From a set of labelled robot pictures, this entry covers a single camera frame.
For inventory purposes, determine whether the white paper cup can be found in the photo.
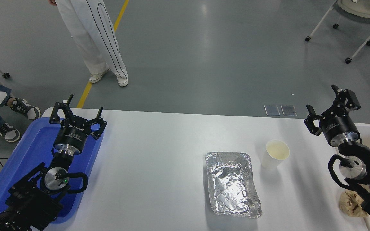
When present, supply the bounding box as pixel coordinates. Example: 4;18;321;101
261;140;290;170

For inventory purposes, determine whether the blue plastic tray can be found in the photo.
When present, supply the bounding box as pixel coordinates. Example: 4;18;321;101
0;117;104;224

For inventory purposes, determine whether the white wheeled chair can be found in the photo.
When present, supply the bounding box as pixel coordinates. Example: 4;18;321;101
305;0;370;64

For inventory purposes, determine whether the standing person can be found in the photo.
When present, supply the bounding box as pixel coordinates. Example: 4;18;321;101
48;0;129;87

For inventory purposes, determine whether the seated person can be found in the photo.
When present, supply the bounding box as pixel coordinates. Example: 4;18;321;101
0;56;41;143

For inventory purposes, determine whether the crumpled tan paper ball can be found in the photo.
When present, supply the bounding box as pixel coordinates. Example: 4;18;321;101
339;191;368;218

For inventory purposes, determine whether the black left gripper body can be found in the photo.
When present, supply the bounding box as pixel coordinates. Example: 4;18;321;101
54;117;93;151

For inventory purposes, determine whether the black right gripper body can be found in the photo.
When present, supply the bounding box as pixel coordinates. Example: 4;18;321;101
320;107;360;141

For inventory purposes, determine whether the silver foil tray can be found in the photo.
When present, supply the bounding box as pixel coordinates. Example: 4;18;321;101
205;152;263;219

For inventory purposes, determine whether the metal floor plate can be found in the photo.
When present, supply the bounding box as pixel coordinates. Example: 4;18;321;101
264;105;280;116
281;105;297;116

